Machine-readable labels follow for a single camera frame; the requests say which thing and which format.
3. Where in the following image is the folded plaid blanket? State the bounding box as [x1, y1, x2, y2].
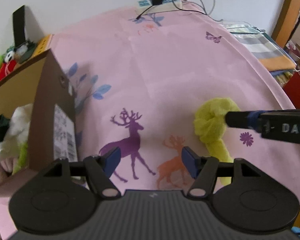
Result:
[222, 23, 296, 72]

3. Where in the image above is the red gift box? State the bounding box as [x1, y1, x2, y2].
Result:
[283, 72, 300, 109]

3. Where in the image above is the pink printed bed sheet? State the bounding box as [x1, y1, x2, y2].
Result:
[0, 9, 293, 239]

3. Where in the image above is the red plush toy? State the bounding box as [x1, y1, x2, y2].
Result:
[0, 60, 17, 81]

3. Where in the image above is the black smartphone on stand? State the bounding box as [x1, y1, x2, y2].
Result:
[12, 5, 36, 64]

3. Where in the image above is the yellow brown paper bag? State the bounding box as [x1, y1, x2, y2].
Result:
[14, 34, 53, 69]

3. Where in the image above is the white power strip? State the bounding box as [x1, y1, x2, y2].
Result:
[134, 0, 183, 15]

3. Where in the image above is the white fluffy cloth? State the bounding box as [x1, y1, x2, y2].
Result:
[0, 103, 33, 161]

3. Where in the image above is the wooden door frame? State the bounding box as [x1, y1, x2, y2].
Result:
[271, 0, 300, 48]

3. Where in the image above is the lime green knotted towel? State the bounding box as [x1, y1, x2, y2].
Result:
[193, 97, 242, 186]

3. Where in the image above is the brown cardboard box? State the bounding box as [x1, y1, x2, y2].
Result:
[0, 50, 75, 198]

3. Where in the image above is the small panda plush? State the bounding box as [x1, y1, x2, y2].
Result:
[3, 44, 28, 63]

